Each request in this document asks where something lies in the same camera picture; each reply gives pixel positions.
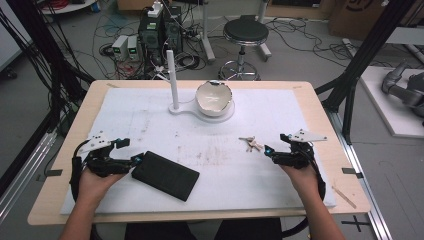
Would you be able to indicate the black metal frame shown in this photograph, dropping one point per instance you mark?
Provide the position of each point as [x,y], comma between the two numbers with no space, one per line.
[40,50]
[370,46]

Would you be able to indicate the bunch of keys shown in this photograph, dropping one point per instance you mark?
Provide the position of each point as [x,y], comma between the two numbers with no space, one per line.
[252,144]

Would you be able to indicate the thin wooden stick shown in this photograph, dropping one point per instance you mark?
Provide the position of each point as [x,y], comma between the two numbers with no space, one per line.
[343,196]

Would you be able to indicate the white foam mat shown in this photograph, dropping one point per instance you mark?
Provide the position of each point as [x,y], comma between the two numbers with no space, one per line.
[206,176]

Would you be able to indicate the person's left hand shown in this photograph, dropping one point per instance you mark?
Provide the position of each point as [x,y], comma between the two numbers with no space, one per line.
[93,188]

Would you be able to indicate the white stand with post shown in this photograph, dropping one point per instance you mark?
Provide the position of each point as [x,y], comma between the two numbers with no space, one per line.
[174,83]

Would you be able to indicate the black computer tower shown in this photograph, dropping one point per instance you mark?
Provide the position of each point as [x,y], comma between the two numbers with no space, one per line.
[160,36]

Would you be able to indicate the aluminium rail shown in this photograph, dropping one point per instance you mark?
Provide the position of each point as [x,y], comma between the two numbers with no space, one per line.
[363,186]
[26,166]

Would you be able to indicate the person's right hand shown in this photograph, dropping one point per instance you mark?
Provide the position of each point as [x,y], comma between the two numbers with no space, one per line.
[305,181]

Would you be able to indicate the white table leg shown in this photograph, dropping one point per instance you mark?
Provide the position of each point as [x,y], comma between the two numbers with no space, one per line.
[207,33]
[264,33]

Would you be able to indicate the white platform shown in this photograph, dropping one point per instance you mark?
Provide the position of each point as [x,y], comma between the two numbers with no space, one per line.
[383,110]

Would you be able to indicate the person's dark trousers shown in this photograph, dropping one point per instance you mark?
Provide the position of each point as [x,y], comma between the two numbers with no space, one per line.
[200,231]

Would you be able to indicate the cardboard box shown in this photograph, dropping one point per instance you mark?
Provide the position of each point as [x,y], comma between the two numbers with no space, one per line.
[356,18]

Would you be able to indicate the black tape piece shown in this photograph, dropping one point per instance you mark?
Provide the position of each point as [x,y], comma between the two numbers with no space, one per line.
[351,172]
[53,173]

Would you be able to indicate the white power strip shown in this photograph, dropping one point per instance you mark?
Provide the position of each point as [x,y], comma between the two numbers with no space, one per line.
[155,9]

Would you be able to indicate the grey power supply unit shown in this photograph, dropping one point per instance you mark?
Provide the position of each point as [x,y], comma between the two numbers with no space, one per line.
[119,46]
[133,48]

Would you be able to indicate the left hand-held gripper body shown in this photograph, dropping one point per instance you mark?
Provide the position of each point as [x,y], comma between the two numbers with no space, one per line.
[103,165]

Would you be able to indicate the black tape cross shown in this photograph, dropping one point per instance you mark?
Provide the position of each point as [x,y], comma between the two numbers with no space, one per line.
[356,223]

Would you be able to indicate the black round stool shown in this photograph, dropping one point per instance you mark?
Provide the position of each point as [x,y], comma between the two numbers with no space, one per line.
[246,31]

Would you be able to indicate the white bowl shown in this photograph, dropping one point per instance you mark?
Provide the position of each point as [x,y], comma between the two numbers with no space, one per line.
[213,98]

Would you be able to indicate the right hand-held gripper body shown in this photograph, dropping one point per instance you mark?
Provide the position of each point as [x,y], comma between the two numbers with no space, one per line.
[296,156]

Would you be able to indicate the wooden table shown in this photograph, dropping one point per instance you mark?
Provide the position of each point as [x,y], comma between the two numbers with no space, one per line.
[313,96]

